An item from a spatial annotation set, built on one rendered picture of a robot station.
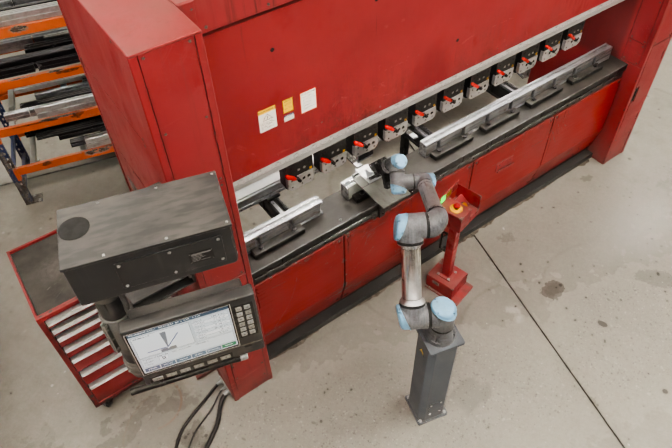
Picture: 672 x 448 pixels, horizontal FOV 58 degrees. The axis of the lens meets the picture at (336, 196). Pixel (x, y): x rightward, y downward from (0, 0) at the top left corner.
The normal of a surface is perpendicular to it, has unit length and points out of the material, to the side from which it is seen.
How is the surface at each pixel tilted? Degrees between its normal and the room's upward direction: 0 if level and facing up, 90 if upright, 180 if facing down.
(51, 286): 0
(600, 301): 0
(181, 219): 0
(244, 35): 90
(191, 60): 90
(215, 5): 90
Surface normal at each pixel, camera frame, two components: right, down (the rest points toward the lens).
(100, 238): -0.02, -0.69
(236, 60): 0.59, 0.58
